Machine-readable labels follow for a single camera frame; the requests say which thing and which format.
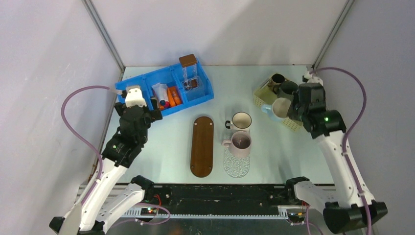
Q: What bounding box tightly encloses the dark green mug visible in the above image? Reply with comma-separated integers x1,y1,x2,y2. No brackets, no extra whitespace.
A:
277,81,298,101

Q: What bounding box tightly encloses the light blue mug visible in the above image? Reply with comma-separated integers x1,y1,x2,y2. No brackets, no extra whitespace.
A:
261,98,292,121

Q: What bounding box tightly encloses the cream mug with black rim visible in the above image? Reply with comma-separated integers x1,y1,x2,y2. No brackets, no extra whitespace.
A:
225,112,252,133

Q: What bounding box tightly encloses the brown wooden oval tray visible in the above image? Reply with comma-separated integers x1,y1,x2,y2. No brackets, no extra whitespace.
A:
190,116,214,178

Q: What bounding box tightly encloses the pink mug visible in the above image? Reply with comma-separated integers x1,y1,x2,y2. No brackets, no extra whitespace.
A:
222,131,252,158

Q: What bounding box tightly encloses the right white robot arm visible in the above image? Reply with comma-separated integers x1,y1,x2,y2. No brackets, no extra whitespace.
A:
284,83,388,234

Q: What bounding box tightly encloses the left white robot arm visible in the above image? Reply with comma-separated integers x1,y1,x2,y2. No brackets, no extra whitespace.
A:
49,103,162,235

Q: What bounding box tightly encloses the white toothpaste tube dark cap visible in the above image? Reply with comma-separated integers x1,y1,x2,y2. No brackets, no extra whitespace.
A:
152,83,170,108

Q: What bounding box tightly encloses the orange Beyou toothpaste tube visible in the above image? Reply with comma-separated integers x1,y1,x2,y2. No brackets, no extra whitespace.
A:
170,86,182,105

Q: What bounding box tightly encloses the clear textured oval tray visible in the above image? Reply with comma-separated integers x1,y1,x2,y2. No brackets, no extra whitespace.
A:
223,150,250,178

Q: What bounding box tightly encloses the brown metallic cup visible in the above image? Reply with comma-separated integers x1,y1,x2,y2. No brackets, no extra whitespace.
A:
267,73,286,94

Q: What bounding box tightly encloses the cream perforated basket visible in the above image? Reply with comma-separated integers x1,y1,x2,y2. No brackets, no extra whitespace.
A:
253,75,303,132

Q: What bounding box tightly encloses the blue three-compartment bin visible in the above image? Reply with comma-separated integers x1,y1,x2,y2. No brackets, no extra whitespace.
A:
115,62,214,116

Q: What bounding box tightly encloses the clear holder with brown lid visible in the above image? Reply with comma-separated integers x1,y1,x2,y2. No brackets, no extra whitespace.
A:
179,54,205,101

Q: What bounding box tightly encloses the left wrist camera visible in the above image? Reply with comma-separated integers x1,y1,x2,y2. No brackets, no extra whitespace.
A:
125,85,147,108

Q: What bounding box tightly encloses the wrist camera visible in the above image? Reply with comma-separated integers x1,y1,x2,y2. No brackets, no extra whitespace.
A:
125,85,147,108
302,71,323,86

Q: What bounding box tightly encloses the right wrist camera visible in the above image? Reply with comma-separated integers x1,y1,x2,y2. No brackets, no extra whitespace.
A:
302,71,323,86

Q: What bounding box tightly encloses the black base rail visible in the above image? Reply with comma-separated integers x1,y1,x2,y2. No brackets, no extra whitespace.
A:
143,184,306,218

